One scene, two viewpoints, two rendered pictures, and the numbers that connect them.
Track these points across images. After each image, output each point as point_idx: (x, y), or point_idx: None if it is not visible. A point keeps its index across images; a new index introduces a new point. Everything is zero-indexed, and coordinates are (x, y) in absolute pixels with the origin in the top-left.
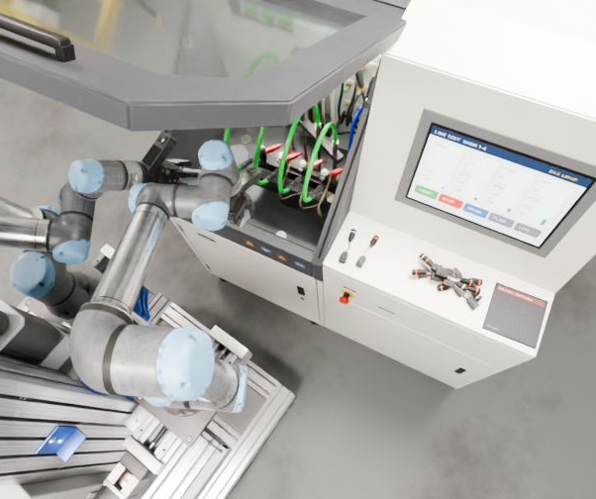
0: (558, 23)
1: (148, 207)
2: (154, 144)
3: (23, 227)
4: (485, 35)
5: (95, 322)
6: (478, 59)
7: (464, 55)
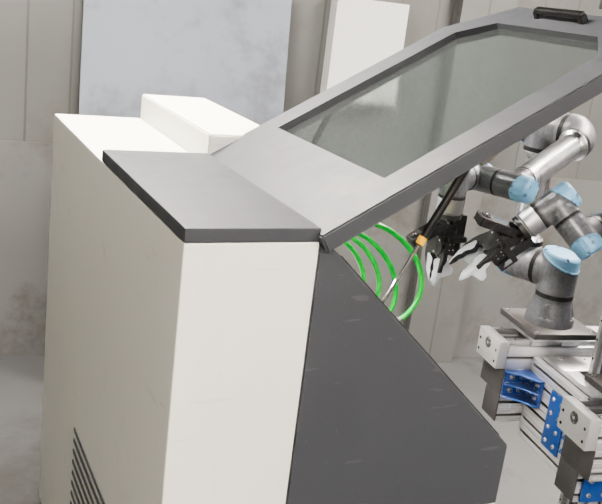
0: (125, 135)
1: (524, 165)
2: (494, 220)
3: None
4: (211, 121)
5: (576, 123)
6: (236, 122)
7: (240, 124)
